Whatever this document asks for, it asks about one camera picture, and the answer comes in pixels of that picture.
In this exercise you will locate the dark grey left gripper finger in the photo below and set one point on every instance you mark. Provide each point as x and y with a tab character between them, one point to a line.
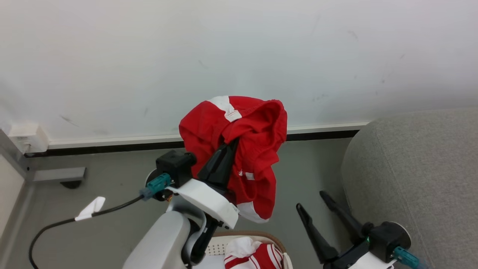
227	160
211	168

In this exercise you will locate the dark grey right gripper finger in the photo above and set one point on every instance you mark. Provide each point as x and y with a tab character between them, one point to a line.
317	235
343	216

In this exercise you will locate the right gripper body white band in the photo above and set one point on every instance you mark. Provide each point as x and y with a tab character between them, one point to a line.
351	257

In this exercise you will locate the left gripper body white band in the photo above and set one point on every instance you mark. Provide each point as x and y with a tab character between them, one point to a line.
203	201

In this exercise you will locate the red shorts with white trim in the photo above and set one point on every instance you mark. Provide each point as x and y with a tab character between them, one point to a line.
257	127

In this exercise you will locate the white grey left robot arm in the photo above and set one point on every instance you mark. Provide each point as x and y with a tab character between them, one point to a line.
160	243

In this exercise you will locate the white laundry basket tan rim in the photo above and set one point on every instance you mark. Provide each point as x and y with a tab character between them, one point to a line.
220	244

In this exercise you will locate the red white striped garment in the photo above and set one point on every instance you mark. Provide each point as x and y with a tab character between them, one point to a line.
261	257

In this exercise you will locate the plain white garment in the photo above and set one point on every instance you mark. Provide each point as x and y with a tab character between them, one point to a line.
209	263

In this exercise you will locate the black and white baseboard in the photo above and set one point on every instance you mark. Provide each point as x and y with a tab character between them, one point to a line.
112	144

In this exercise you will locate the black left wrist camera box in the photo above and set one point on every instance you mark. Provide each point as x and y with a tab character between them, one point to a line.
174	166

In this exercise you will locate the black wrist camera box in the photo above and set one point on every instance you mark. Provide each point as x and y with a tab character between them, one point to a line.
174	166
388	239

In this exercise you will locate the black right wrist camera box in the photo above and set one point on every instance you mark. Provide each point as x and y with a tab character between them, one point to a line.
388	239

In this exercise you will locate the grey metal furniture frame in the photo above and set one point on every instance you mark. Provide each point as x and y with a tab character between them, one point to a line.
44	173

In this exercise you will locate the white wall socket box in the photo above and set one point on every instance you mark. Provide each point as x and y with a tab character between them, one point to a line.
28	137

